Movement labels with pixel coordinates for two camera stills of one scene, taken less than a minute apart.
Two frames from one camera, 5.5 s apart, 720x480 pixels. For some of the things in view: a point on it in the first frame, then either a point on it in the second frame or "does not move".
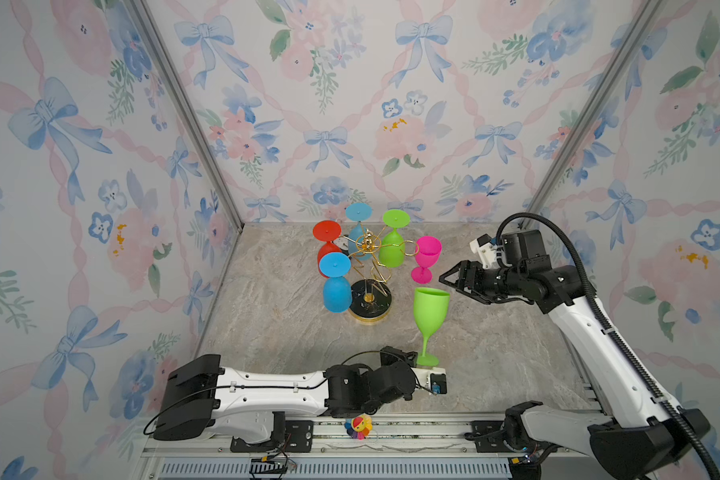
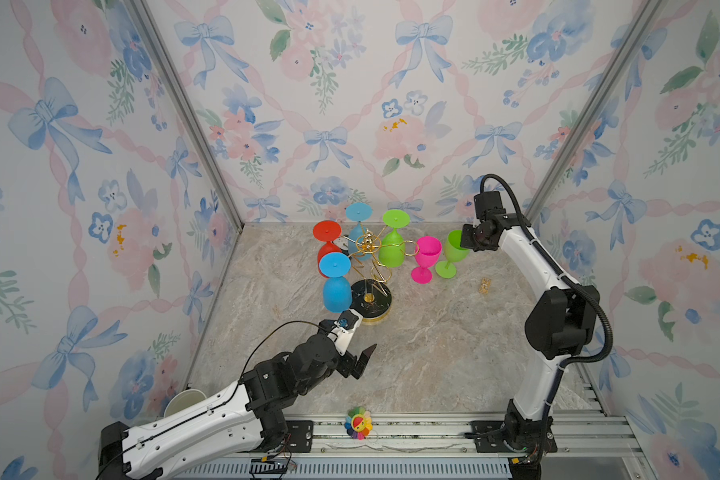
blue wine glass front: x=337 y=289 does not move
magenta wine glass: x=427 y=253 does not move
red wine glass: x=328 y=231 does not move
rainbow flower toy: x=359 y=426 does not move
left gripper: x=387 y=357 → x=348 y=359
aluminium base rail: x=358 y=449 does not move
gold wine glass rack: x=371 y=302 does not move
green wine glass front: x=430 y=309 → x=454 y=253
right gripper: x=472 y=288 → x=465 y=238
